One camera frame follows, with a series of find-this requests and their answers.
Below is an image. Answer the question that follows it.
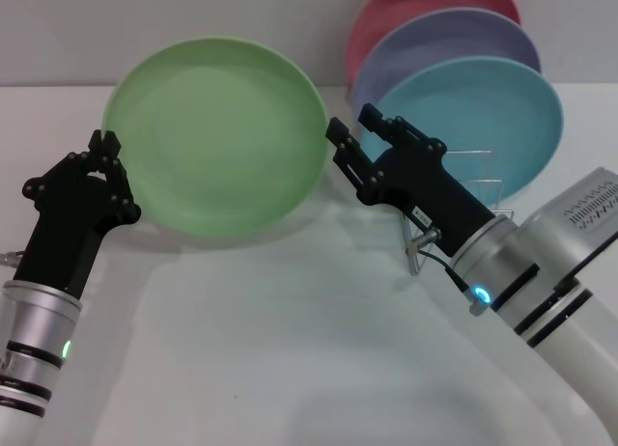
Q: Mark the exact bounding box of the blue plate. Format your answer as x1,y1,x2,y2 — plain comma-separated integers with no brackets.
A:
357,55,565,210

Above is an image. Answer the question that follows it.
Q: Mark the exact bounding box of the metal wire dish rack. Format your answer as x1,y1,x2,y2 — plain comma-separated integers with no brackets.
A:
403,149,515,277

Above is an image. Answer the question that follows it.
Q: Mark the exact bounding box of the red plate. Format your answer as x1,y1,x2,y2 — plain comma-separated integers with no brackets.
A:
346,0,521,88

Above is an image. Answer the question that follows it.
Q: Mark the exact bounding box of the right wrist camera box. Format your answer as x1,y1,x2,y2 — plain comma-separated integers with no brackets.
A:
515,165,618,279

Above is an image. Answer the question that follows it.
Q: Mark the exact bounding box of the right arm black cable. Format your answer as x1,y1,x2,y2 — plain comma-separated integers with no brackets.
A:
404,226,492,318

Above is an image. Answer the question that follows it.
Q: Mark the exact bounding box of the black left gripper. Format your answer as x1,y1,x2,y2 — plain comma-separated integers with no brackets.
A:
13,129,143,301

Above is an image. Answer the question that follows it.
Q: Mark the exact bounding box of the green plate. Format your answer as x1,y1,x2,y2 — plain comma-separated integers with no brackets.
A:
100,36,329,238

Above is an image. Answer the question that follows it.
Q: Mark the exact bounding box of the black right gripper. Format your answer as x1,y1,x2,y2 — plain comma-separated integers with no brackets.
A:
324,102,498,260

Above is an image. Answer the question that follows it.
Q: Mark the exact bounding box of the purple plate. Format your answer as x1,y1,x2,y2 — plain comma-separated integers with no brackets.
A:
351,7,542,99

